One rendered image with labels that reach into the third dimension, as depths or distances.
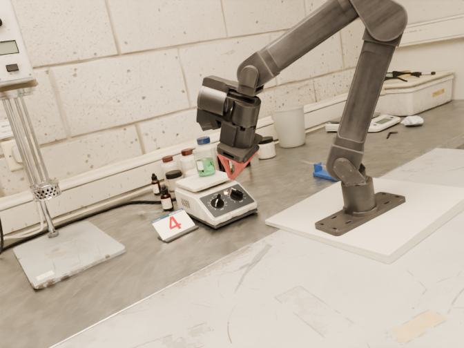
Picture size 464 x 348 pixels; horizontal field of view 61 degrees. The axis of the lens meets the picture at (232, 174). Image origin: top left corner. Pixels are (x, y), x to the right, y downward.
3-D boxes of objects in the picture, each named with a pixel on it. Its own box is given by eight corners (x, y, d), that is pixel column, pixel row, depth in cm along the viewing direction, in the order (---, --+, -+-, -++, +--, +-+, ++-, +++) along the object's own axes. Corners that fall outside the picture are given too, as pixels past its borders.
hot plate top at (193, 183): (235, 177, 102) (235, 174, 102) (195, 192, 96) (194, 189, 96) (212, 171, 112) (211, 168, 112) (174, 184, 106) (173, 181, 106)
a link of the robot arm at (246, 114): (220, 124, 83) (224, 95, 79) (230, 112, 88) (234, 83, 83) (251, 134, 82) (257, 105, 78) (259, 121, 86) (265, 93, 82)
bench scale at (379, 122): (378, 134, 154) (377, 121, 152) (323, 132, 174) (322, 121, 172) (402, 122, 165) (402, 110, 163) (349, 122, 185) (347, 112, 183)
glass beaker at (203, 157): (217, 177, 104) (211, 148, 102) (197, 181, 104) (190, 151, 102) (217, 171, 109) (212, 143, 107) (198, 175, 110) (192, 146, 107)
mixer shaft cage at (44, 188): (65, 194, 93) (32, 87, 86) (35, 204, 89) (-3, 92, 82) (59, 190, 98) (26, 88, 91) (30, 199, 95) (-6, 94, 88)
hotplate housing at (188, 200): (259, 211, 98) (254, 181, 96) (215, 230, 92) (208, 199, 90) (215, 195, 117) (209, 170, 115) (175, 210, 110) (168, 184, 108)
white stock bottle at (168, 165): (162, 186, 137) (155, 159, 134) (174, 181, 140) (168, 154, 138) (172, 188, 133) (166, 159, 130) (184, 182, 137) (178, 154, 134)
